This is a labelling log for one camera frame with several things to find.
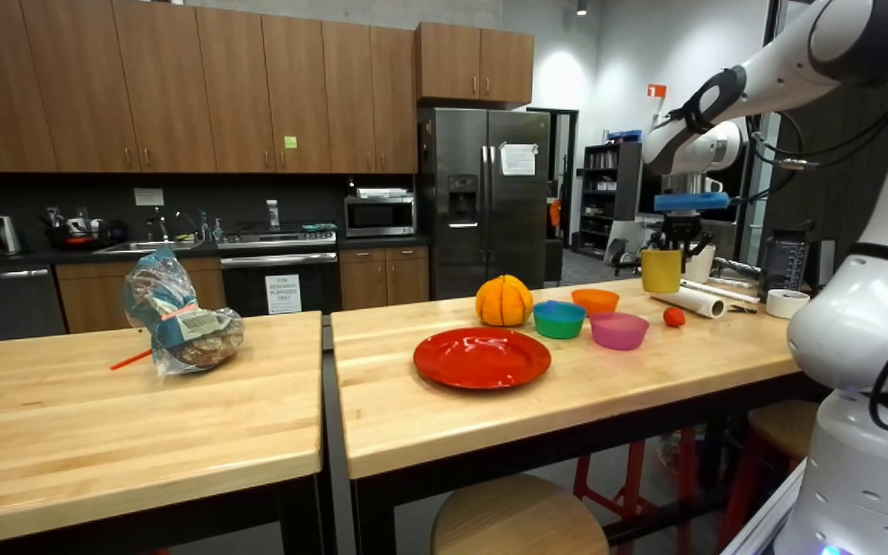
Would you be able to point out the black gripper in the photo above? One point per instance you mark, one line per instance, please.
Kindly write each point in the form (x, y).
(681, 227)

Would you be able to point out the yellow mug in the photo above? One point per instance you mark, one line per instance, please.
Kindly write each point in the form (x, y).
(660, 272)

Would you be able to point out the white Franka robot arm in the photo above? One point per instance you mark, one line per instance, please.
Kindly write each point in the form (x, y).
(877, 329)

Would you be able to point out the orange bowl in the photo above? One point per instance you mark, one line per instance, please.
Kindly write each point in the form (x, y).
(596, 300)

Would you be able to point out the pink bowl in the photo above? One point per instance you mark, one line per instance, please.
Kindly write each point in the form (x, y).
(617, 330)

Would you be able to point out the teal bowl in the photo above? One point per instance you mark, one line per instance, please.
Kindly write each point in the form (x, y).
(558, 323)

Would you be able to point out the white paper cup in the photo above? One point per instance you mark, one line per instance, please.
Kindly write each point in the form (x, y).
(700, 263)

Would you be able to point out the blue wrist bar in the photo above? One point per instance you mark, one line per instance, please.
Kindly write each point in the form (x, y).
(691, 201)

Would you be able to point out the white paper towel roll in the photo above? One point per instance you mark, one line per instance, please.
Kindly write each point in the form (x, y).
(691, 305)

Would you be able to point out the small red tomato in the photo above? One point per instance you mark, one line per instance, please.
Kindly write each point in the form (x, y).
(674, 320)

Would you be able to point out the white rolled paper sheet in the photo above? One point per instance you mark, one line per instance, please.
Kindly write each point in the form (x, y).
(739, 291)

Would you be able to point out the black storage shelf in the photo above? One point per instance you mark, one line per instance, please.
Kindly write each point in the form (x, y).
(608, 197)

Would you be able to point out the white printed ceramic cup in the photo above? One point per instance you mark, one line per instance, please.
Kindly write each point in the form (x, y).
(786, 305)

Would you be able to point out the orange pumpkin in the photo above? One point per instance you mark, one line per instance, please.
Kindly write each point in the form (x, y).
(505, 300)

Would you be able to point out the white paper on refrigerator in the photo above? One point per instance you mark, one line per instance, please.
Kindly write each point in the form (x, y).
(518, 159)

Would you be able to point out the stainless steel refrigerator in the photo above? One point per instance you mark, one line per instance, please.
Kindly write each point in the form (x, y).
(484, 205)

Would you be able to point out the wooden stool red legs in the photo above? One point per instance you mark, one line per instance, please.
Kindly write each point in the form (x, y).
(772, 432)

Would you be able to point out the red plate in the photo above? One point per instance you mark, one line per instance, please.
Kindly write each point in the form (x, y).
(481, 359)

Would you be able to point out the red metal stool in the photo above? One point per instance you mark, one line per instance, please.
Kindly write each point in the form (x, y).
(630, 481)

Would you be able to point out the brown cabinet over refrigerator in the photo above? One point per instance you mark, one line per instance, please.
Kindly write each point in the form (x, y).
(475, 64)

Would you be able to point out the brown base cabinets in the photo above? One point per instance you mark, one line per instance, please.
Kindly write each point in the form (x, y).
(382, 277)

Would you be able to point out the steel microwave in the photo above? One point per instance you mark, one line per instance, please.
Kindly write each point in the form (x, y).
(380, 218)

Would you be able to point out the wooden stool black legs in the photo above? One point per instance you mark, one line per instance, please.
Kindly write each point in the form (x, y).
(517, 519)

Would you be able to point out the white paper on oven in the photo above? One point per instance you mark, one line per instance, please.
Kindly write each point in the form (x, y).
(285, 293)

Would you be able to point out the black oven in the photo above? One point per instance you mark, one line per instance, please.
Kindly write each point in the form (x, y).
(277, 263)

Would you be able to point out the green sticky note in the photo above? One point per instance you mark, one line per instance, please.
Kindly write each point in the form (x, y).
(291, 144)

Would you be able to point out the sink faucet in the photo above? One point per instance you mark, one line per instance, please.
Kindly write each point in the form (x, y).
(271, 213)

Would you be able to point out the clear plastic bag with contents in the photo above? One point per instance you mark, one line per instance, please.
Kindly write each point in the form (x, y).
(181, 320)

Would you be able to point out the orange straw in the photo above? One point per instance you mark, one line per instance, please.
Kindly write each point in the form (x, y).
(129, 359)

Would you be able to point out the red pot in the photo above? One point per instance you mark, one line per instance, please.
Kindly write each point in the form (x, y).
(74, 232)

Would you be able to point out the steel kettle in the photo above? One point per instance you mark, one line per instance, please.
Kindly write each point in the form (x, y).
(7, 237)

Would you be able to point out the black dishwasher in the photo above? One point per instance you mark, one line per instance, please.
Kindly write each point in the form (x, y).
(0, 308)

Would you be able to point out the orange wall sign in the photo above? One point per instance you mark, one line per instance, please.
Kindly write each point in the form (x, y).
(658, 92)

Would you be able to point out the long brown wall cabinets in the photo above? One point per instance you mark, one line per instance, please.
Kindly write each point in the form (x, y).
(178, 89)

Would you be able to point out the white wall outlet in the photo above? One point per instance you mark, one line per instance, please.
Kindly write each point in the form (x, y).
(150, 198)

